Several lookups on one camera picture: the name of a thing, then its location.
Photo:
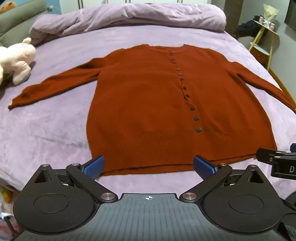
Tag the side table with yellow legs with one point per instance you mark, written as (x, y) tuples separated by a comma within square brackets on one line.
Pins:
[(263, 46)]

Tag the dark clothes pile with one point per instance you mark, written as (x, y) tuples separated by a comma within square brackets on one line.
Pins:
[(248, 29)]

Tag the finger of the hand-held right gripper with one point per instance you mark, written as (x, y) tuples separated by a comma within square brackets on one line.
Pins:
[(266, 156)]

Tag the brown wooden pillar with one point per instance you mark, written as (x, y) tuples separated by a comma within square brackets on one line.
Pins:
[(233, 18)]

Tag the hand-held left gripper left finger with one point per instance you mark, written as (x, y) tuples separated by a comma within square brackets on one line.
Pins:
[(93, 167)]

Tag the cream paper bouquet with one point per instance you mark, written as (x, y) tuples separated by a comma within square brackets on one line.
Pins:
[(269, 12)]

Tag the rust red buttoned cardigan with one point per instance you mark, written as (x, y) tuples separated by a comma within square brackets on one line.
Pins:
[(161, 111)]

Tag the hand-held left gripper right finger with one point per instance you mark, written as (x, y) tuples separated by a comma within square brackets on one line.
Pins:
[(204, 167)]

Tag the purple duvet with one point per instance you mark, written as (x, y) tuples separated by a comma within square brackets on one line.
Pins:
[(120, 18)]

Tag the orange plush toy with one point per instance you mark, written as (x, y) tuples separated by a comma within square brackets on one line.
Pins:
[(5, 7)]

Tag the pink plush toy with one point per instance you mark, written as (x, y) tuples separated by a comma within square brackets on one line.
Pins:
[(18, 60)]

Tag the colourful printed cloth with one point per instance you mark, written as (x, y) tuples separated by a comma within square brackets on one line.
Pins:
[(5, 197)]

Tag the green pillow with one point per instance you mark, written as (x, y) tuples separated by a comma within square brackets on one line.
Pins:
[(16, 20)]

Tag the wall-mounted black screen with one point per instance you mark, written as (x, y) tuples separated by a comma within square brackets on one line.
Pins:
[(291, 11)]

